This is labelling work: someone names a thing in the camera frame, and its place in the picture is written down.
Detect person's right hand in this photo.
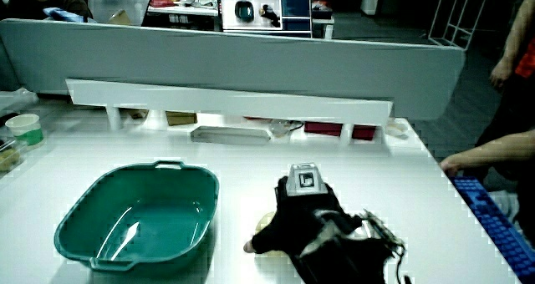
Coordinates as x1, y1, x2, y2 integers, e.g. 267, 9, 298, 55
243, 162, 405, 261

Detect yellow pear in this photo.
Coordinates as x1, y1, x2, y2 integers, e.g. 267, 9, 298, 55
254, 210, 290, 259

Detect person's right forearm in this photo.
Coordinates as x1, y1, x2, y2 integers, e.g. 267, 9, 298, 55
290, 238, 413, 284

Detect another person's forearm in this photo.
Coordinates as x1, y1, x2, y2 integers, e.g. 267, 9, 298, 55
439, 129, 535, 177

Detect white desk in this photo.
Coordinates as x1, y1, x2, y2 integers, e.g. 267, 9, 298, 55
0, 102, 522, 284

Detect white desk shelf riser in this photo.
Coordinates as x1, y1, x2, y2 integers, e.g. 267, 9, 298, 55
65, 79, 395, 145

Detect grey desk partition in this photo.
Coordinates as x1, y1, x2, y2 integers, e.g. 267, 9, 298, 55
0, 18, 467, 121

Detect wide red box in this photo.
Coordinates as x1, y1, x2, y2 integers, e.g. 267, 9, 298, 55
303, 121, 344, 137

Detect clear plastic bag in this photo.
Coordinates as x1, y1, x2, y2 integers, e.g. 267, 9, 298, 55
268, 119, 293, 138

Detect small red box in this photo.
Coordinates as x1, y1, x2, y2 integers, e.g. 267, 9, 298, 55
351, 124, 378, 142

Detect grey rectangular tray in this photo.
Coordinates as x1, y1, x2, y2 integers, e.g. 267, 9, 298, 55
190, 125, 273, 145

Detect small white object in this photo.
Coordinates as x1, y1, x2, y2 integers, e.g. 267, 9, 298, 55
384, 120, 410, 139

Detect green plastic basin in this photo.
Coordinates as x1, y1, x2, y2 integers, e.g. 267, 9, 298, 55
53, 160, 221, 273

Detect brown cardboard box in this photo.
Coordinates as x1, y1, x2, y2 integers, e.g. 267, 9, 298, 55
165, 111, 198, 127

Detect blue keyboard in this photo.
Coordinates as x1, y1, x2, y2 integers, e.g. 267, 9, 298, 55
450, 175, 535, 284

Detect computer monitor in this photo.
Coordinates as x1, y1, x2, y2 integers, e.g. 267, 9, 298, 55
217, 0, 314, 39

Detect white background table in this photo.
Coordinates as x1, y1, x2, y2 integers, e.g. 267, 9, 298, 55
145, 0, 336, 40

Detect white metal rack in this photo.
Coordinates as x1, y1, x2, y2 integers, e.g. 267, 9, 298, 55
427, 0, 493, 51

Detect grey office chair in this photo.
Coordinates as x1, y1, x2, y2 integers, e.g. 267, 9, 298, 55
86, 0, 153, 27

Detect white green paper cup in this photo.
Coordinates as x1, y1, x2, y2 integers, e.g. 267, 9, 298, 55
4, 114, 45, 148

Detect clear plastic food container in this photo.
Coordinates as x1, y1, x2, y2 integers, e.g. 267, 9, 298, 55
0, 137, 27, 173

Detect blue cloth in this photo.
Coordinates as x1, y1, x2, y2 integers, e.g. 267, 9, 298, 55
43, 7, 86, 23

